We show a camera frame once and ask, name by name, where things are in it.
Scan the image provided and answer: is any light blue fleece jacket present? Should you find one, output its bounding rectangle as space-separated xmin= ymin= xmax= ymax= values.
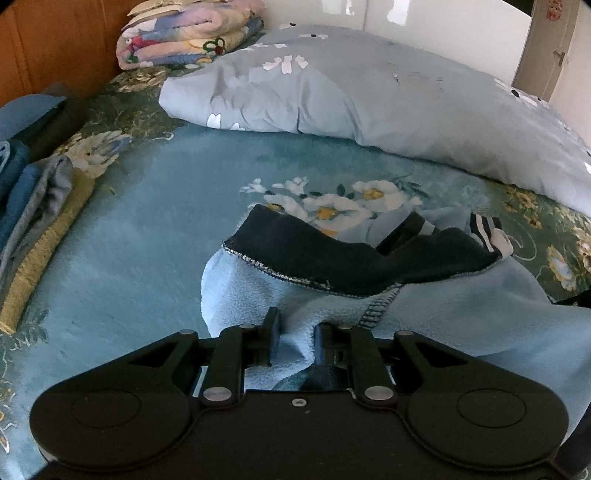
xmin=201 ymin=204 xmax=591 ymax=435

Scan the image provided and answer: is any blue denim garment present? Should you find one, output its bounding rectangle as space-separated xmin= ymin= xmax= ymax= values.
xmin=0 ymin=138 xmax=44 ymax=250

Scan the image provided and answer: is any folded colourful floral quilt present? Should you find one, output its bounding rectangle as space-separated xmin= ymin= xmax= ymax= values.
xmin=115 ymin=0 xmax=266 ymax=71

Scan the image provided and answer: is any white glossy board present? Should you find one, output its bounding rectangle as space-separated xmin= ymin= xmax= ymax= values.
xmin=265 ymin=0 xmax=532 ymax=84

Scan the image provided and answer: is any grey-blue printed duvet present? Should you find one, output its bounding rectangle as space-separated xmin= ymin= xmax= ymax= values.
xmin=158 ymin=23 xmax=591 ymax=217

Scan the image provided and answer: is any grey folded garment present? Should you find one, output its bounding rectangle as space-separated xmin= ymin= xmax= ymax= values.
xmin=0 ymin=154 xmax=75 ymax=282

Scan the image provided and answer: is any teal floral bed blanket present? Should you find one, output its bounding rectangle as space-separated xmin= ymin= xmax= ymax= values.
xmin=0 ymin=65 xmax=591 ymax=480

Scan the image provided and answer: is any blue folded cloth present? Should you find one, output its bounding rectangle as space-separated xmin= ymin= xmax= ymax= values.
xmin=0 ymin=93 xmax=63 ymax=139

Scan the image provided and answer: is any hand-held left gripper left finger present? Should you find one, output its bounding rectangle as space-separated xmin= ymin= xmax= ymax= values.
xmin=122 ymin=307 xmax=281 ymax=407

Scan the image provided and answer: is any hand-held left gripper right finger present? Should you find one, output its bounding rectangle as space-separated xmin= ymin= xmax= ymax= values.
xmin=314 ymin=323 xmax=467 ymax=409

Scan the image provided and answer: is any wooden headboard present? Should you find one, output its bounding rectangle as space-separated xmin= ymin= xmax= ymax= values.
xmin=0 ymin=0 xmax=134 ymax=109

